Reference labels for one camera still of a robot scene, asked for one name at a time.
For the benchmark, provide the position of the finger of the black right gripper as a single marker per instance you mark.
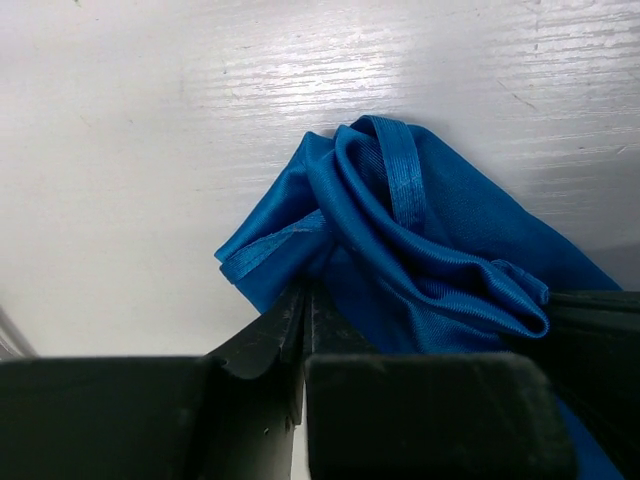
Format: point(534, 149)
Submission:
point(591, 355)

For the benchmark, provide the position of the blue satin napkin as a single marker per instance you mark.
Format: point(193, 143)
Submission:
point(417, 249)

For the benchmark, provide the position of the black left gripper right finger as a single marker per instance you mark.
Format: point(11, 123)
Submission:
point(450, 416)

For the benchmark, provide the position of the aluminium frame rail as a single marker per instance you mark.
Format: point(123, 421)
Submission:
point(13, 344)

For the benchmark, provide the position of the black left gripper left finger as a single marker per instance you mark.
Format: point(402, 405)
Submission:
point(229, 414)

